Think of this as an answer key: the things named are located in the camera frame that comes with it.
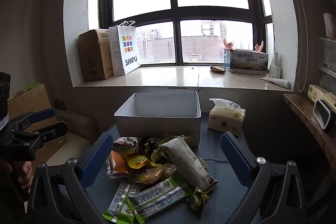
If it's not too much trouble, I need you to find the tan cardboard box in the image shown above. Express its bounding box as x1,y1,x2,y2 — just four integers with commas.
54,99,99,139

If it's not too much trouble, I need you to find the white tube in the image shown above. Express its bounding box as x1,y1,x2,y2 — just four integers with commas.
260,76,291,89

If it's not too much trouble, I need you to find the black window frame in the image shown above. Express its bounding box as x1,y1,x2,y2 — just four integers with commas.
98,0,273,67

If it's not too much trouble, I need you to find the olive wrapped candy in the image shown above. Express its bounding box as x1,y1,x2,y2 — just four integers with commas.
186,186,210,212

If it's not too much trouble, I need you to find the large green snack packet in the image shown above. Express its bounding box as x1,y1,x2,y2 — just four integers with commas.
126,177,195,224

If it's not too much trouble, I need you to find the cream tissue pack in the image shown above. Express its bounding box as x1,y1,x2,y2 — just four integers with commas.
208,98,246,137

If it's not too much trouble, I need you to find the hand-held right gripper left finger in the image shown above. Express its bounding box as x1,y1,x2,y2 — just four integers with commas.
26,132,114,224

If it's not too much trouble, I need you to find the cream small carton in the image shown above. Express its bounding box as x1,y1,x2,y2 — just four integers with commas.
308,84,336,111

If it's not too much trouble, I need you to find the large brown cardboard box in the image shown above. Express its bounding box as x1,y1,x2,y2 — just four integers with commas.
7,84,67,167

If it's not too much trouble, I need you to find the clear plastic drawer unit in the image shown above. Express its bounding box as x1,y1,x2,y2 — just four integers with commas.
314,37,336,93

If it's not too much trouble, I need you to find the clear round cake packet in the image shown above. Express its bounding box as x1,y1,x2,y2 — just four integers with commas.
129,164,177,185

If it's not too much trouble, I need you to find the brown stone shelf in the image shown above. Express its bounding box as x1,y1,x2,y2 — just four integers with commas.
283,93,336,161

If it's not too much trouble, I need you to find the white bottle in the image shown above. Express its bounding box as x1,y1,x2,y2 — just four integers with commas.
269,52,281,79

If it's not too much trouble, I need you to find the white black desk clock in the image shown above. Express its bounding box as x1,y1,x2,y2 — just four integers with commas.
313,99,336,130

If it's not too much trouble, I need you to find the white cardboard box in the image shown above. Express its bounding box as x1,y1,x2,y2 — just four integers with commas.
114,92,202,147

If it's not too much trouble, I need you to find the printed blue carton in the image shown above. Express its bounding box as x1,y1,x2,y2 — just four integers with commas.
224,48,269,75

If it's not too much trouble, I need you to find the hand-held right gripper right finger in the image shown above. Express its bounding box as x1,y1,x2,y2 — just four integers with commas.
220,132,315,224

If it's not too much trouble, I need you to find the pink bag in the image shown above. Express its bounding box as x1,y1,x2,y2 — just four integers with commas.
323,12,336,39

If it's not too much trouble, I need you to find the green printed packet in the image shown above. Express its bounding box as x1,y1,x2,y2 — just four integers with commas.
14,83,40,98

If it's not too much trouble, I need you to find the white shopping bag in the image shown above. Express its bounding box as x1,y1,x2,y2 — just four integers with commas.
117,20,141,75

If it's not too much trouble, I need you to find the dark snack packet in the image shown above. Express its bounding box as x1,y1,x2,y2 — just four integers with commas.
142,136,163,159

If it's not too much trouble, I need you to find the tall brown cardboard box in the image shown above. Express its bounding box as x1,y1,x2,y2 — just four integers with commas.
78,29,114,82

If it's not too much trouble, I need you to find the person's left hand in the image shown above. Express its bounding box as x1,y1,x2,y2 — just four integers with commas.
0,160,33,190

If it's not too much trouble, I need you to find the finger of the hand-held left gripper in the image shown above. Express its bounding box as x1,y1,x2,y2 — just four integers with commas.
25,121,68,149
11,108,56,130

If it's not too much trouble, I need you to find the small green snack packet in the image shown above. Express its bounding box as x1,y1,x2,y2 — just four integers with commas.
102,181,139,223

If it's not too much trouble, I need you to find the orange bread packet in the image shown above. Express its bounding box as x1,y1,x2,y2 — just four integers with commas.
106,151,130,178

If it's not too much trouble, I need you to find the long white snack packet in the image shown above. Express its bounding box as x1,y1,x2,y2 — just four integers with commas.
159,137,218,193

